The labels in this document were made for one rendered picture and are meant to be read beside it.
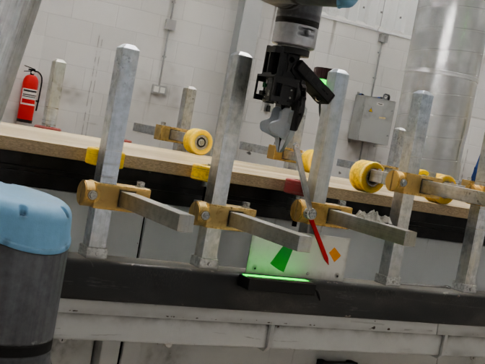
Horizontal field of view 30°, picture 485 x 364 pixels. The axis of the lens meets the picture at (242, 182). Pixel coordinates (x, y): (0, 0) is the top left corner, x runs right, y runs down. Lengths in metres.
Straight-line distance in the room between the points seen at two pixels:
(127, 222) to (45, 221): 0.97
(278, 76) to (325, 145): 0.26
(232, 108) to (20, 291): 0.90
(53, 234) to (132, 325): 0.82
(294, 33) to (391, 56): 8.75
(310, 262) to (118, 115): 0.56
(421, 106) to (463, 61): 3.80
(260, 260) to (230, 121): 0.31
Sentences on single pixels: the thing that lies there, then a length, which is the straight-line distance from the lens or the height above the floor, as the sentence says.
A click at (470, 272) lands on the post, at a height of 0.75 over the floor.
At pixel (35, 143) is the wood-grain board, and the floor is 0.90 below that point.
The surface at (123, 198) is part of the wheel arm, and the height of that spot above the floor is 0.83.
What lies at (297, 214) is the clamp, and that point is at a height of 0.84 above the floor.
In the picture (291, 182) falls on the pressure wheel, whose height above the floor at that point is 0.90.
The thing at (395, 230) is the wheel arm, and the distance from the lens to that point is 1.84.
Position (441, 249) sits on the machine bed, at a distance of 2.56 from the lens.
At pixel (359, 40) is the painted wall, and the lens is 10.35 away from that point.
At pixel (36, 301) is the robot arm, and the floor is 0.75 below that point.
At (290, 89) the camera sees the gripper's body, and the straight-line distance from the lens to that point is 1.83.
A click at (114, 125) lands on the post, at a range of 1.77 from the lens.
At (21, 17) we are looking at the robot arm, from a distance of 1.27.
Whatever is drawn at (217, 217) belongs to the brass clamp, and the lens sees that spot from 1.88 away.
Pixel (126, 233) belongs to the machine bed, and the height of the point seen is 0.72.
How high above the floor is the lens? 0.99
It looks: 3 degrees down
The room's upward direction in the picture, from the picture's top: 10 degrees clockwise
